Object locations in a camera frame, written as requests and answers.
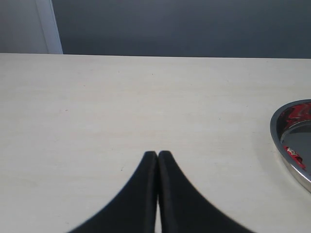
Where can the white door frame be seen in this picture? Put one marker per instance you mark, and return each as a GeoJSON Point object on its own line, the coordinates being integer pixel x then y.
{"type": "Point", "coordinates": [28, 26]}

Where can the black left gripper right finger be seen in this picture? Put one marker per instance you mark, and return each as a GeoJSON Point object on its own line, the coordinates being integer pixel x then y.
{"type": "Point", "coordinates": [183, 209]}

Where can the round steel bowl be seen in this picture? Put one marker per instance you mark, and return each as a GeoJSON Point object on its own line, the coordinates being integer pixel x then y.
{"type": "Point", "coordinates": [290, 129]}

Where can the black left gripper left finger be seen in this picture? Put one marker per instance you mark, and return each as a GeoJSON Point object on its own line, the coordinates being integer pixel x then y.
{"type": "Point", "coordinates": [133, 209]}

